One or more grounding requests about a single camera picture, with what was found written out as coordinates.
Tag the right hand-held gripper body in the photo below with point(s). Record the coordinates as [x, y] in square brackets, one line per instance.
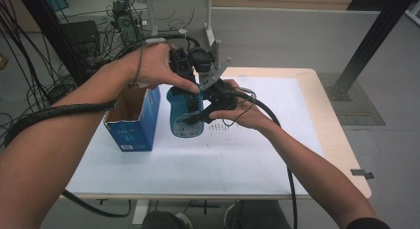
[221, 96]

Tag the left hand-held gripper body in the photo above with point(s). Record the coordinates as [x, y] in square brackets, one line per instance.
[198, 62]

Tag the blue detergent bottle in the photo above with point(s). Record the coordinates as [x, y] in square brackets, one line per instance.
[178, 123]

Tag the blue cardboard box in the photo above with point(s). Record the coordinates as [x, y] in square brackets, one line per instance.
[132, 133]

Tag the person's right hand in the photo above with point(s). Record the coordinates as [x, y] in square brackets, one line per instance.
[244, 113]

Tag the person's left hand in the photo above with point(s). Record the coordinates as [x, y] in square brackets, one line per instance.
[155, 67]

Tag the white paper sheet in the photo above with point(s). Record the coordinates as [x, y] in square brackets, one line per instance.
[214, 163]

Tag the computer tower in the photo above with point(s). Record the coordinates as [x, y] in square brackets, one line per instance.
[127, 24]

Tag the person's right leg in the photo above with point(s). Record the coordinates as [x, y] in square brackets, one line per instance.
[257, 215]

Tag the white table leg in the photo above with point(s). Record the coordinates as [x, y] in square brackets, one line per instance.
[140, 212]

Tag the black case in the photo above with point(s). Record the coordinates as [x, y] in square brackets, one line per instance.
[81, 34]

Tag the grey metal clip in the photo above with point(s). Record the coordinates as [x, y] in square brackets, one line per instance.
[361, 173]

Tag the white desk frame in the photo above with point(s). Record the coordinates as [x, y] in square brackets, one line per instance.
[208, 11]

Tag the black metal frame post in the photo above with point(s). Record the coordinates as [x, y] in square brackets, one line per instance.
[43, 21]
[379, 24]

